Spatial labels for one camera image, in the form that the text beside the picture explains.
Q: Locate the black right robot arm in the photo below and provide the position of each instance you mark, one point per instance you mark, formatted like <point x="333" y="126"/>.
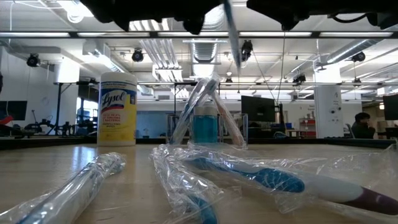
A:
<point x="357" y="6"/>

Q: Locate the black hanging camera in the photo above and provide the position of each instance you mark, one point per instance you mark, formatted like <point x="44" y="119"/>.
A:
<point x="358" y="56"/>
<point x="33" y="60"/>
<point x="299" y="79"/>
<point x="137" y="55"/>
<point x="228" y="80"/>
<point x="247" y="49"/>

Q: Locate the red angled bar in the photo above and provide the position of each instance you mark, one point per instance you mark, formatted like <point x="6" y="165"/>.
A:
<point x="5" y="120"/>

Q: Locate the white pillar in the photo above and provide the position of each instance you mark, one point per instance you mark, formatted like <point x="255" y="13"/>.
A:
<point x="328" y="109"/>

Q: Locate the clear acrylic organizer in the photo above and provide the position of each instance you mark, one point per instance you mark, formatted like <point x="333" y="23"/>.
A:
<point x="242" y="119"/>

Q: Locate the black background robot arm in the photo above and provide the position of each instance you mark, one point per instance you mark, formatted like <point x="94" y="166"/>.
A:
<point x="38" y="127"/>

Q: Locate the blue partition panel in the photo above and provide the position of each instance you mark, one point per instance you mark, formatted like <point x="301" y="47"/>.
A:
<point x="149" y="124"/>

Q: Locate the silver ventilation duct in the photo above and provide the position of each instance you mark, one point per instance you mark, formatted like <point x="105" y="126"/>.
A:
<point x="203" y="51"/>

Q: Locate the black aluminium table frame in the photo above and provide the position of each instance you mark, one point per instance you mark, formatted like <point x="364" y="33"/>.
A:
<point x="31" y="142"/>

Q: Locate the orange white toothbrush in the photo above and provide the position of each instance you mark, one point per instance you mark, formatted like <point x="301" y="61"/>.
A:
<point x="228" y="121"/>

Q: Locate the black overhead light bar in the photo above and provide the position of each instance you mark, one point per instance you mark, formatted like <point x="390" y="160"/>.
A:
<point x="152" y="34"/>

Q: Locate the blue white toothbrush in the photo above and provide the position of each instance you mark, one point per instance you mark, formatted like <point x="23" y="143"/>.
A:
<point x="234" y="43"/>
<point x="280" y="182"/>
<point x="199" y="88"/>
<point x="212" y="84"/>
<point x="77" y="189"/>
<point x="183" y="183"/>

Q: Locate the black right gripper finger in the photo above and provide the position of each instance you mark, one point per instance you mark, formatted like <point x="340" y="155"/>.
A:
<point x="275" y="12"/>
<point x="270" y="3"/>

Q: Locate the person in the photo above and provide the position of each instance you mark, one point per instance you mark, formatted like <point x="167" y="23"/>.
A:
<point x="362" y="127"/>

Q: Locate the black monitor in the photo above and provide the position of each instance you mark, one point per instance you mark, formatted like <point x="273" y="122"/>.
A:
<point x="258" y="109"/>
<point x="391" y="107"/>
<point x="14" y="110"/>

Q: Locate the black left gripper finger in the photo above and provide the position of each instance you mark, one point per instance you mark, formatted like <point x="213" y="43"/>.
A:
<point x="208" y="3"/>
<point x="208" y="11"/>

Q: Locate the yellow Lysol wipes canister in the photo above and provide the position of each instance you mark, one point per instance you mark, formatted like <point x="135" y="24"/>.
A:
<point x="117" y="118"/>

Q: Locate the red shelf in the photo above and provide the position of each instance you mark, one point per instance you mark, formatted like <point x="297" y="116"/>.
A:
<point x="308" y="123"/>

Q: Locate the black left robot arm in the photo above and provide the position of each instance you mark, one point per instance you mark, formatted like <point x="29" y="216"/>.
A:
<point x="102" y="7"/>

